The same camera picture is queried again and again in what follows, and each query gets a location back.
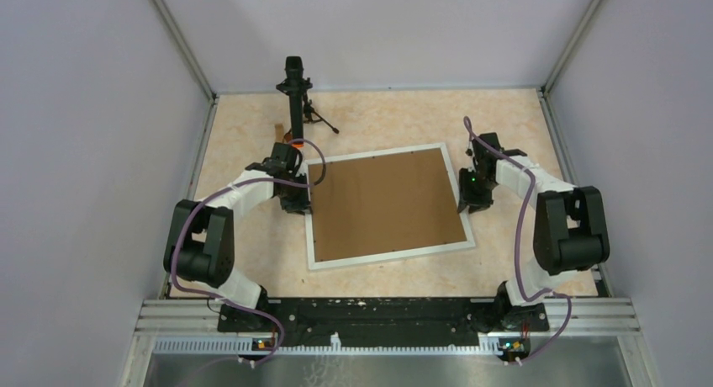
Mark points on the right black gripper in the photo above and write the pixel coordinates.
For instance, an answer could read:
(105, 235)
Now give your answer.
(474, 203)

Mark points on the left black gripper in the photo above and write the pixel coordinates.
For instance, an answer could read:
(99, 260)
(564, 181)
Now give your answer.
(298, 206)

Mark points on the white picture frame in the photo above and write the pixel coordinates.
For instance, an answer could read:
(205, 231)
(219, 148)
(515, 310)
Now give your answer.
(390, 256)

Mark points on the brown backing board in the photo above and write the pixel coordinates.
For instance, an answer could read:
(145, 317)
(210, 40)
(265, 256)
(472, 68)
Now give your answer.
(384, 206)

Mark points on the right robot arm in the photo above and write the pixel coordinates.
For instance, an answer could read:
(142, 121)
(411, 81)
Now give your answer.
(560, 230)

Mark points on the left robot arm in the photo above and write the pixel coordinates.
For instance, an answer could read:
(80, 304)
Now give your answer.
(200, 247)

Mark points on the small wooden block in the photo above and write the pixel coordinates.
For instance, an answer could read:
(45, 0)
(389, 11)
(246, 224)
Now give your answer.
(279, 133)

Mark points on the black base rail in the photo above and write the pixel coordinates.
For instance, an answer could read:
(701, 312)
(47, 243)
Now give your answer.
(383, 322)

